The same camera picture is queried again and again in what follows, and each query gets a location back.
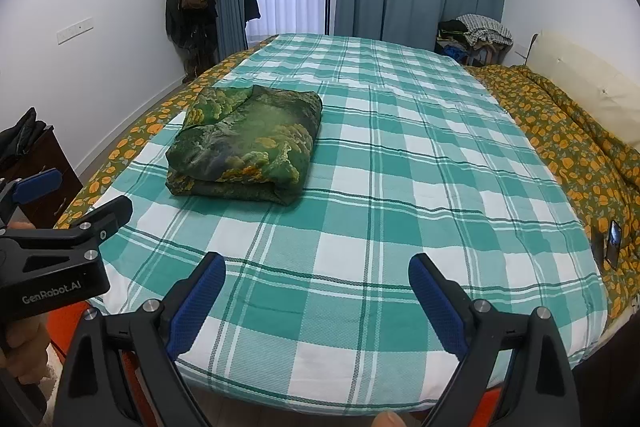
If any green floral patterned jacket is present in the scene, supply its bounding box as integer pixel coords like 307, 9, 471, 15
166, 84, 322, 205

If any coat rack with clothes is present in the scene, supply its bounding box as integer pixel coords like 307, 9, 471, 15
165, 0, 218, 83

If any pile of clothes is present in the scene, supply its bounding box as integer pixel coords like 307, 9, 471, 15
435, 14, 513, 67

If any person's left hand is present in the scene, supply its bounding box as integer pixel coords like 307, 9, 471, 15
1, 314, 50, 385

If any person's finger tip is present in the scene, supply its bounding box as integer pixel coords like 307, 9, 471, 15
371, 411, 407, 427

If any black bag on cabinet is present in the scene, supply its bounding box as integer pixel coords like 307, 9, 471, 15
0, 107, 53, 171

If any dark brown wooden cabinet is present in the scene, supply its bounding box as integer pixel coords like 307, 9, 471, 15
2, 126, 82, 229

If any orange red sweater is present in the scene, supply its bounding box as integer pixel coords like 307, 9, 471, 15
47, 301, 501, 426

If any black smartphone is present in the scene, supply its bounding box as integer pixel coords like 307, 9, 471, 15
604, 220, 623, 269

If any orange floral green quilt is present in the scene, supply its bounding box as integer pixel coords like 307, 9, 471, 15
58, 36, 639, 340

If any teal white plaid blanket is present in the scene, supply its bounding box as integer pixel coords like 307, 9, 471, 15
89, 35, 608, 415

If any black chair by window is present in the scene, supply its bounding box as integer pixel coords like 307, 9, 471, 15
244, 0, 260, 23

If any cream headboard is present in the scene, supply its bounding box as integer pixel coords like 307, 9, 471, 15
526, 31, 640, 150

